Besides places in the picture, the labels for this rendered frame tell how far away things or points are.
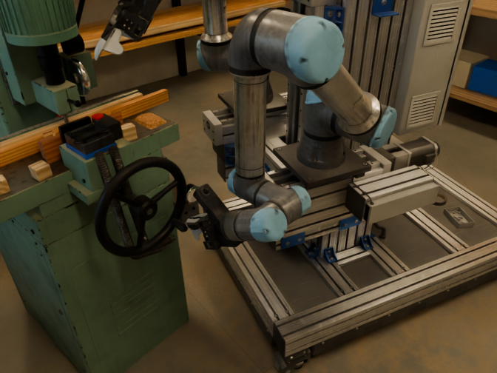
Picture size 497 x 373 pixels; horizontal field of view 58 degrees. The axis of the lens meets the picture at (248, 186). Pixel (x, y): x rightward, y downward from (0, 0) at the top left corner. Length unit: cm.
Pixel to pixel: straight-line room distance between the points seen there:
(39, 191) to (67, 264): 27
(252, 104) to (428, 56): 79
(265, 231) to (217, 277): 117
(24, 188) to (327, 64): 80
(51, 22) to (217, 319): 130
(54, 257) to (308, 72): 88
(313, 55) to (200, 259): 154
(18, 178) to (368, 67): 109
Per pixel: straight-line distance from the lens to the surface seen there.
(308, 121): 131
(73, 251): 140
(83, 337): 163
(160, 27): 365
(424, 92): 169
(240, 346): 189
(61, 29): 126
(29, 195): 125
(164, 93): 158
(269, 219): 98
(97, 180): 121
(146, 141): 138
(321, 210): 145
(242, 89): 100
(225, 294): 206
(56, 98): 133
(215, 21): 167
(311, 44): 85
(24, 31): 126
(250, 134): 104
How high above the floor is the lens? 153
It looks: 35 degrees down
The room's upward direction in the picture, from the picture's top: 1 degrees counter-clockwise
